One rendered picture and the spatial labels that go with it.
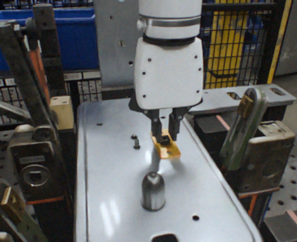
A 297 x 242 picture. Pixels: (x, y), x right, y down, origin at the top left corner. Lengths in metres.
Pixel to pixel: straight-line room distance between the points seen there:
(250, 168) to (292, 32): 2.91
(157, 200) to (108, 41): 0.42
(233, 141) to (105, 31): 0.38
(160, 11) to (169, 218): 0.26
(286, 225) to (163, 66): 0.26
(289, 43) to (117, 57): 2.81
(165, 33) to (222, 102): 0.32
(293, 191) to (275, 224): 0.52
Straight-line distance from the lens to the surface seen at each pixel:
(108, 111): 0.58
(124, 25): 0.65
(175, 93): 0.40
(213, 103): 0.63
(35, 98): 0.40
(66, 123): 0.50
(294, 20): 3.29
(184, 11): 0.35
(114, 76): 0.69
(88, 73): 0.74
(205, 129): 0.56
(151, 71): 0.38
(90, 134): 0.51
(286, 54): 3.38
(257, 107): 0.41
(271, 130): 0.47
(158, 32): 0.35
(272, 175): 0.52
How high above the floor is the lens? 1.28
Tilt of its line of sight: 31 degrees down
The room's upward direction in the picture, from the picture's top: straight up
